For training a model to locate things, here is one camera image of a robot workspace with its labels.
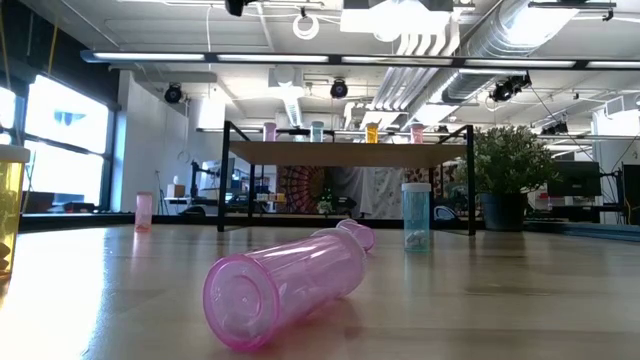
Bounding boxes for wooden shelf black metal legs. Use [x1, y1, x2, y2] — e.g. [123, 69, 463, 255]
[217, 121, 476, 236]

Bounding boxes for patterned mandala tapestry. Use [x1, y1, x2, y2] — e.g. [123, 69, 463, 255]
[277, 166, 327, 215]

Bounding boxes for small potted flowers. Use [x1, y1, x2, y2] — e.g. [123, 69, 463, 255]
[316, 188, 335, 216]

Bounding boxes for white hanging cloth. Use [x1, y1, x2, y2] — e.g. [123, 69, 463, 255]
[327, 167, 407, 220]

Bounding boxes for green potted plant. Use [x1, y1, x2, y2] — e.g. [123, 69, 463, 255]
[457, 124, 559, 232]

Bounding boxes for black beam with light strips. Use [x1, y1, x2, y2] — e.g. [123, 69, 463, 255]
[79, 48, 640, 72]

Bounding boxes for black computer monitor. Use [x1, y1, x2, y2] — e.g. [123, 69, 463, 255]
[622, 163, 640, 226]
[547, 160, 602, 198]

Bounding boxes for large glass window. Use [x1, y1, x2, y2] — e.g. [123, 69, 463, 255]
[0, 74, 114, 214]

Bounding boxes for white ventilation duct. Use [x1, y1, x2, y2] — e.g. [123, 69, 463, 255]
[267, 64, 306, 129]

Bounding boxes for white cable ring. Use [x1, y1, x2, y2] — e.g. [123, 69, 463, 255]
[292, 13, 321, 41]

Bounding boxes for silver round ceiling duct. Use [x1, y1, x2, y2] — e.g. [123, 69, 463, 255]
[442, 0, 584, 104]

